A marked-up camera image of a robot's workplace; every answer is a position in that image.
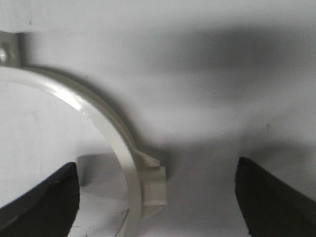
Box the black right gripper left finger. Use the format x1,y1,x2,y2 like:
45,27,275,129
0,162,80,237

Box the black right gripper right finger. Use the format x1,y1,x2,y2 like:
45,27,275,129
235,157,316,237

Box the white half pipe clamp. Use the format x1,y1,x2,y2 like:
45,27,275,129
0,31,167,237

